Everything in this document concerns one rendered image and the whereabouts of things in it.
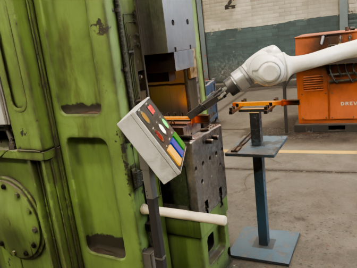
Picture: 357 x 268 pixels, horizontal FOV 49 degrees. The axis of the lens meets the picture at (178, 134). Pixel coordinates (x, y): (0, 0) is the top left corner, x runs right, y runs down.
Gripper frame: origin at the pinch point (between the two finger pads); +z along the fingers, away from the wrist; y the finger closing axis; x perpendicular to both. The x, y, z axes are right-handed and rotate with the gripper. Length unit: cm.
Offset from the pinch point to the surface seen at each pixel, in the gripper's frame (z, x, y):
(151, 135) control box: 13.6, 5.9, -26.8
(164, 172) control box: 18.0, -7.8, -26.9
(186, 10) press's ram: -20, 39, 51
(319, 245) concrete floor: -2, -131, 77
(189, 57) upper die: -7, 18, 49
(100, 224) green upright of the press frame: 83, -24, 30
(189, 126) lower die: 13.2, -10.2, 41.9
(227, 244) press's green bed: 42, -88, 59
